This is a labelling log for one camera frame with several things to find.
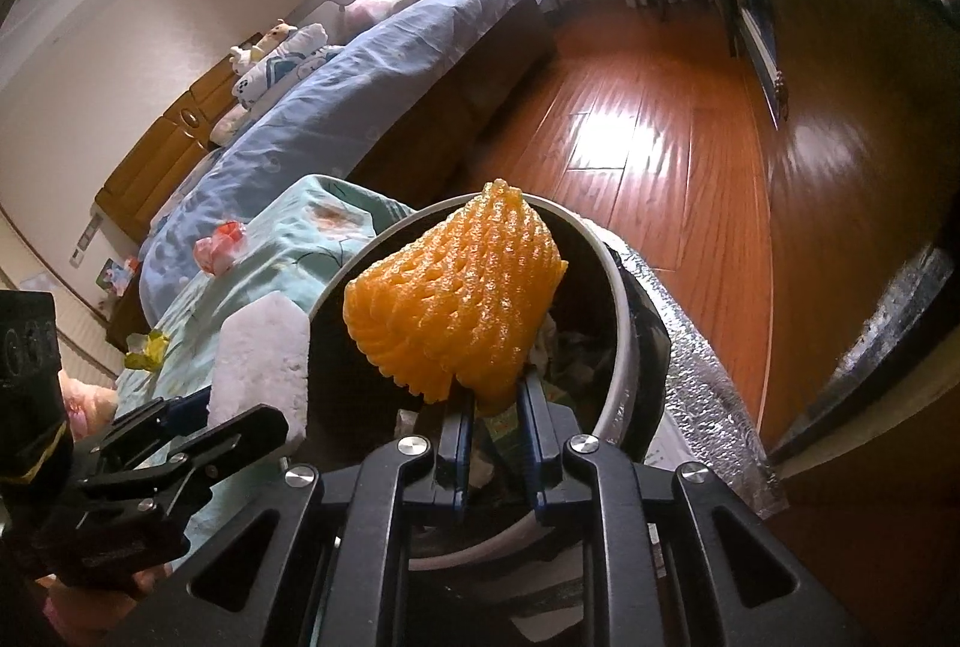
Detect wooden headboard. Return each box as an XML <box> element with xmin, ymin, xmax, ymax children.
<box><xmin>94</xmin><ymin>54</ymin><xmax>260</xmax><ymax>243</ymax></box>

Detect silver foil bag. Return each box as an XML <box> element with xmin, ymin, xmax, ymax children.
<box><xmin>600</xmin><ymin>238</ymin><xmax>792</xmax><ymax>517</ymax></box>

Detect teal floral blanket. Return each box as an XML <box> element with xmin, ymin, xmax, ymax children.
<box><xmin>112</xmin><ymin>174</ymin><xmax>417</xmax><ymax>565</ymax></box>

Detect dark nightstand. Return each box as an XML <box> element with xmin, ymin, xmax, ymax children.
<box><xmin>105</xmin><ymin>287</ymin><xmax>151</xmax><ymax>355</ymax></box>

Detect yellow green wrapper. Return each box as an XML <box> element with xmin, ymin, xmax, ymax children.
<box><xmin>124</xmin><ymin>328</ymin><xmax>173</xmax><ymax>372</ymax></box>

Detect cream teddy bear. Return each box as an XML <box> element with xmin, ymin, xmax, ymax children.
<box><xmin>60</xmin><ymin>369</ymin><xmax>121</xmax><ymax>438</ymax></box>

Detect white pillow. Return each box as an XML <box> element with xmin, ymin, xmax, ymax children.
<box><xmin>210</xmin><ymin>103</ymin><xmax>252</xmax><ymax>145</ymax></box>

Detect person's left hand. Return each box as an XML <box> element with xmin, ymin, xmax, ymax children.
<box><xmin>45</xmin><ymin>564</ymin><xmax>173</xmax><ymax>644</ymax></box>

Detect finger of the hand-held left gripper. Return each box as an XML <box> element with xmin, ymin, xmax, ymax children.
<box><xmin>101</xmin><ymin>388</ymin><xmax>212</xmax><ymax>449</ymax></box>
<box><xmin>75</xmin><ymin>405</ymin><xmax>290</xmax><ymax>513</ymax></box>

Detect plush toys on headboard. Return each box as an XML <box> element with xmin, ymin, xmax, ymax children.
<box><xmin>229</xmin><ymin>20</ymin><xmax>327</xmax><ymax>74</ymax></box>

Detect round trash bin white rim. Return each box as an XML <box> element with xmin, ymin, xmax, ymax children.
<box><xmin>304</xmin><ymin>191</ymin><xmax>672</xmax><ymax>573</ymax></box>

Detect red and white snack wrapper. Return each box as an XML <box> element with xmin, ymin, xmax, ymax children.
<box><xmin>193</xmin><ymin>221</ymin><xmax>248</xmax><ymax>277</ymax></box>

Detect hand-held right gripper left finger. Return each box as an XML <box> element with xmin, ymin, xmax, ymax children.
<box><xmin>161</xmin><ymin>411</ymin><xmax>477</xmax><ymax>647</ymax></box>

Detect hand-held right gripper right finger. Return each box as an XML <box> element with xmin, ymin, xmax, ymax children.
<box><xmin>517</xmin><ymin>377</ymin><xmax>875</xmax><ymax>647</ymax></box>

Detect orange foam fruit net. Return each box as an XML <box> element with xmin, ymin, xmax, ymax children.
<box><xmin>343</xmin><ymin>182</ymin><xmax>567</xmax><ymax>419</ymax></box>

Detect bed with blue sheet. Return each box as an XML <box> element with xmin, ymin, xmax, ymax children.
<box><xmin>139</xmin><ymin>0</ymin><xmax>560</xmax><ymax>325</ymax></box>

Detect white foam piece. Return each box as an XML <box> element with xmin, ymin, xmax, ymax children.
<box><xmin>206</xmin><ymin>293</ymin><xmax>310</xmax><ymax>449</ymax></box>

